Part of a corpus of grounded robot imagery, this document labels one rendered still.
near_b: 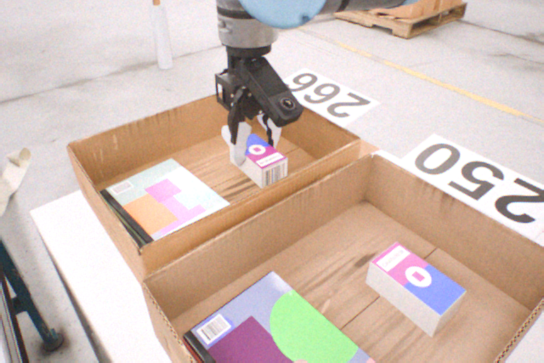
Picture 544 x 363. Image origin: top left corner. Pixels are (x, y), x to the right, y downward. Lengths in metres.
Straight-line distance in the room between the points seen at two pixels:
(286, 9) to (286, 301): 0.33
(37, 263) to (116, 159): 1.08
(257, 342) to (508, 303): 0.32
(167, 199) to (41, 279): 1.12
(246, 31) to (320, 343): 0.41
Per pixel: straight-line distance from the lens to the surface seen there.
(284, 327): 0.49
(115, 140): 0.74
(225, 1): 0.59
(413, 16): 3.93
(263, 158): 0.69
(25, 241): 1.90
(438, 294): 0.53
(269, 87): 0.61
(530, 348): 0.60
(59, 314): 1.60
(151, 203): 0.65
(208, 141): 0.82
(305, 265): 0.58
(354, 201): 0.67
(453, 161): 0.64
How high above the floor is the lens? 1.20
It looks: 35 degrees down
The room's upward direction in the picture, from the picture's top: straight up
